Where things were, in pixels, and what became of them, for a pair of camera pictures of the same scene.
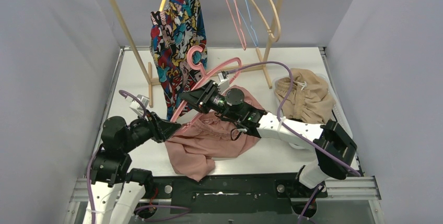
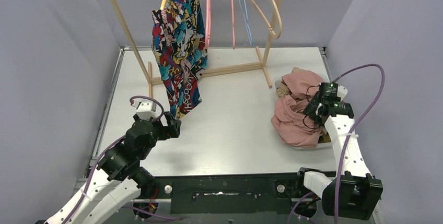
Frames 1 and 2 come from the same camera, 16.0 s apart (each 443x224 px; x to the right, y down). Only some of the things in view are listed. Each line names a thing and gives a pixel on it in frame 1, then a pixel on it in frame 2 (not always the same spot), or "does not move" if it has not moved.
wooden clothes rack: x=148 y=72 does not move
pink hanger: x=207 y=73 -> x=208 y=12
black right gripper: x=201 y=97 -> x=310 y=111
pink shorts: x=208 y=136 -> x=289 y=119
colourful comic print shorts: x=178 y=39 does not move
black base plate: x=233 y=192 does not move
